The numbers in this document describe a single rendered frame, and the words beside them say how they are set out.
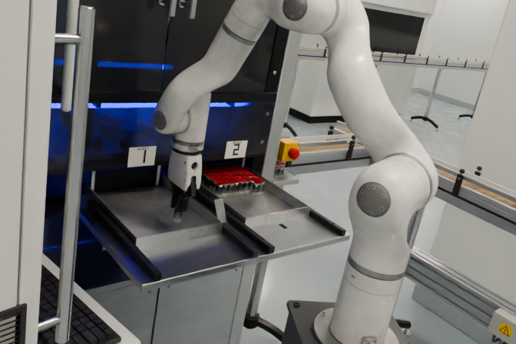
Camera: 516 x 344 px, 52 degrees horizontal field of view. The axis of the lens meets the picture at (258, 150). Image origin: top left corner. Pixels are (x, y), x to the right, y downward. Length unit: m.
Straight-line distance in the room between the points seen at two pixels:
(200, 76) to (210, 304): 1.02
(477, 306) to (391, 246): 1.32
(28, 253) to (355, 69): 0.66
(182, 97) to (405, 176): 0.54
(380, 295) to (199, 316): 1.02
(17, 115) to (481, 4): 9.90
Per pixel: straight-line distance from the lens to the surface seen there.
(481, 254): 2.97
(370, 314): 1.15
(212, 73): 1.25
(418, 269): 2.45
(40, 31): 0.79
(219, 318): 2.09
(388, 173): 0.98
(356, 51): 1.08
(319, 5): 1.03
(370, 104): 1.04
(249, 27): 1.20
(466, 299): 2.37
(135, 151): 1.54
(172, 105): 1.25
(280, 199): 1.77
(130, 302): 1.81
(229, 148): 1.72
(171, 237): 1.39
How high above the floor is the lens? 1.56
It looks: 18 degrees down
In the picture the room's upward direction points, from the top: 11 degrees clockwise
